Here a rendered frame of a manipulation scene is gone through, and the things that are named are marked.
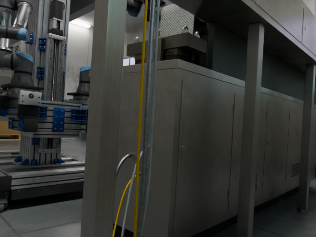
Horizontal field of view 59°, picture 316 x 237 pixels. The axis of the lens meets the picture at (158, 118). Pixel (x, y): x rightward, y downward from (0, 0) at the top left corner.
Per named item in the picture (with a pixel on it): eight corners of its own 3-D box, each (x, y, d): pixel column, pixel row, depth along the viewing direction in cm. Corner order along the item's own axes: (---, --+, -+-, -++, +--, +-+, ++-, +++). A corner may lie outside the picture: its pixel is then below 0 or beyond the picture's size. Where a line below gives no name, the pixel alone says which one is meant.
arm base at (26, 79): (7, 85, 197) (8, 71, 197) (29, 87, 207) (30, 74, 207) (13, 83, 186) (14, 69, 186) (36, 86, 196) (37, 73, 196)
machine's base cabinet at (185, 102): (257, 177, 346) (261, 108, 347) (315, 188, 303) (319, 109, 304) (81, 226, 159) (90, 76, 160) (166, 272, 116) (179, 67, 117)
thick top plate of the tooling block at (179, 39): (146, 61, 161) (147, 51, 161) (206, 53, 134) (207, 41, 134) (126, 55, 149) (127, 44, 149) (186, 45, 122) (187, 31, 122)
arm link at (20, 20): (36, 8, 206) (26, 46, 175) (20, 5, 203) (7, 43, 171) (35, -7, 198) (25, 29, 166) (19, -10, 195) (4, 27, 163)
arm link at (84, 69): (77, 81, 232) (78, 65, 233) (92, 83, 240) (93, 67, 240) (81, 80, 222) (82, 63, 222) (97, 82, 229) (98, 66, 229)
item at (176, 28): (158, 58, 160) (160, 27, 161) (192, 53, 145) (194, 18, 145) (158, 58, 160) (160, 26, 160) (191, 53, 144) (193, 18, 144)
